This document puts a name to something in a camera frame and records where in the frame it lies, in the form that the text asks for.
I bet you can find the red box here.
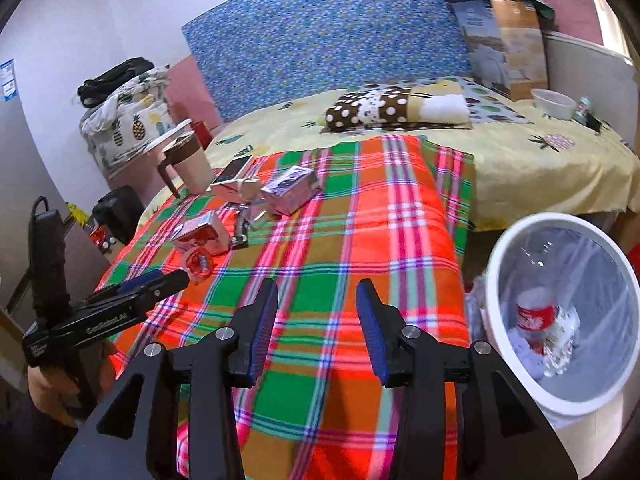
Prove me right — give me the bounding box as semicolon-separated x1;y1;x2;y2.
191;120;213;150

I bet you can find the pineapple print bedding bundle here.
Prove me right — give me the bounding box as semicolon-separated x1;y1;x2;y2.
80;66;178;178

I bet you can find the white trash bin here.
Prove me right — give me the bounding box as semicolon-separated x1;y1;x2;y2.
482;212;640;433

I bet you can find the blue white wall label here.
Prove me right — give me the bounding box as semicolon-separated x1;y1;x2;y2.
0;60;17;103

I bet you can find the plaid blanket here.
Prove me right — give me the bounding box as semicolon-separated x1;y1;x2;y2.
100;134;476;480

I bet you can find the printed cardboard bedding box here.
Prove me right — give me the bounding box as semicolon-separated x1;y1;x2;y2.
447;0;550;102

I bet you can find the black floor bag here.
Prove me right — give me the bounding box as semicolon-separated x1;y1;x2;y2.
92;185;146;247

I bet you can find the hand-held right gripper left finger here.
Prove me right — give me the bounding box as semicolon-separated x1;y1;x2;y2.
57;277;279;480

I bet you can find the pink carton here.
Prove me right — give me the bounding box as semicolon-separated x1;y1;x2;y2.
171;210;232;257

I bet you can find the leaf print pillow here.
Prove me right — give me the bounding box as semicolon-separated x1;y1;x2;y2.
460;76;533;125

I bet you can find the brown sachet packet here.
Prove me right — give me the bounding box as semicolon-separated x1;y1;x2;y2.
231;204;252;250

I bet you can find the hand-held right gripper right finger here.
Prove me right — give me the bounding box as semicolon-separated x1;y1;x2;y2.
355;278;578;480

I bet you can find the clear plastic bin liner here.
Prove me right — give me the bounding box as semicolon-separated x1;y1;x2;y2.
467;227;636;403

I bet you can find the yellow pineapple print bed sheet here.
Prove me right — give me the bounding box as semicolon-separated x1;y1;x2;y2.
137;75;638;233

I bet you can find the blue floral headboard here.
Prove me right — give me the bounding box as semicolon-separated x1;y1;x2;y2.
181;0;493;123

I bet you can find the small green bottle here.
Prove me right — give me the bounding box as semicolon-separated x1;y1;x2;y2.
572;96;593;126

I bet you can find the black bag on bedding bundle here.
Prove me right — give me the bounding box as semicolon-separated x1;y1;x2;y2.
77;57;156;103

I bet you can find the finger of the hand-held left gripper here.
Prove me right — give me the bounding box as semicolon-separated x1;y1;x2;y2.
125;269;191;313
95;270;163;302

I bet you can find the purple white carton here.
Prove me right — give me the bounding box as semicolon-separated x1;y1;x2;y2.
261;166;322;217

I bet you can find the person's left hand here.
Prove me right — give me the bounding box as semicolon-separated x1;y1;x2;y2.
27;342;118;413

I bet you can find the pink storage box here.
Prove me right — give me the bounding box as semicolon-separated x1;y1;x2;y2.
107;117;196;193

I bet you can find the red plastic wrapper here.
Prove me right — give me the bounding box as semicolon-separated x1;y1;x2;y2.
184;246;215;279

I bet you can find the white board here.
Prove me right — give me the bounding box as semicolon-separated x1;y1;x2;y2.
542;30;638;153

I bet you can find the brown and cream mug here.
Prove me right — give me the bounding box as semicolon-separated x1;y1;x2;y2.
156;130;216;197

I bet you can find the brown polka dot pillow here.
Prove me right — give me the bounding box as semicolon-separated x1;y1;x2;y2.
324;80;473;131

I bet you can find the white plastic bowl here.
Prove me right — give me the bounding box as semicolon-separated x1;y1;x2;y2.
530;88;577;121

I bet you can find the smartphone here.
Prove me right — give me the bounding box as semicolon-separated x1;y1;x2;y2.
212;155;253;184

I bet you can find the clear plastic bottle red label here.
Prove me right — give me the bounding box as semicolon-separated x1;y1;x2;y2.
516;287;582;378

